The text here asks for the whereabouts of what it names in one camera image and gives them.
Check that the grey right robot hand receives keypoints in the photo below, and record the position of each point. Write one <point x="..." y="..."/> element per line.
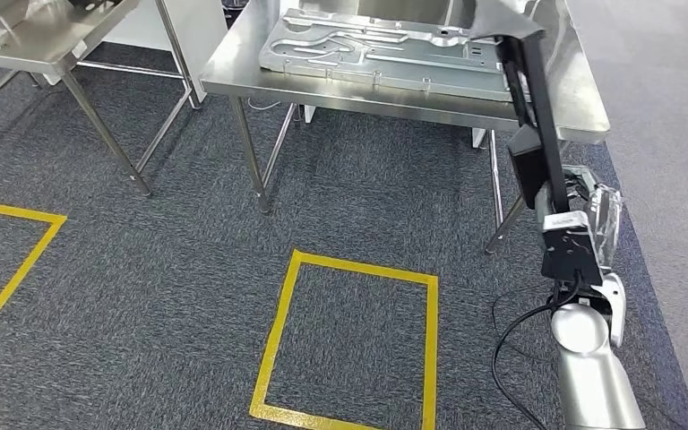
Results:
<point x="608" y="219"/>

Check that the black plastic plate bracket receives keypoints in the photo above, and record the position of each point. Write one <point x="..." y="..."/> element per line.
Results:
<point x="543" y="118"/>

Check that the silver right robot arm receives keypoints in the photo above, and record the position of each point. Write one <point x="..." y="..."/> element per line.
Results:
<point x="593" y="380"/>

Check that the stainless steel workbench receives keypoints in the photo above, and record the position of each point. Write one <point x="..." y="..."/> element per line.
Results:
<point x="249" y="71"/>

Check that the stamped sheet metal panel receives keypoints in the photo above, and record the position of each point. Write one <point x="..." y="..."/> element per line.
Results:
<point x="379" y="65"/>

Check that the white cabinet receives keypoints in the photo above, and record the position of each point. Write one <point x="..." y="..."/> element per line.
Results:
<point x="195" y="35"/>

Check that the black object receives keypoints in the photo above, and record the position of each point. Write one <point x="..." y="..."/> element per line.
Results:
<point x="92" y="5"/>

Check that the yellow floor tape square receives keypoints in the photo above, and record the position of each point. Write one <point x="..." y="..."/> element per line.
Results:
<point x="11" y="210"/>

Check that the stainless steel table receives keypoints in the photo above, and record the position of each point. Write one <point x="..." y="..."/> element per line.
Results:
<point x="35" y="47"/>

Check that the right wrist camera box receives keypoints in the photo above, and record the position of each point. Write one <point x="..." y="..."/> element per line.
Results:
<point x="569" y="249"/>

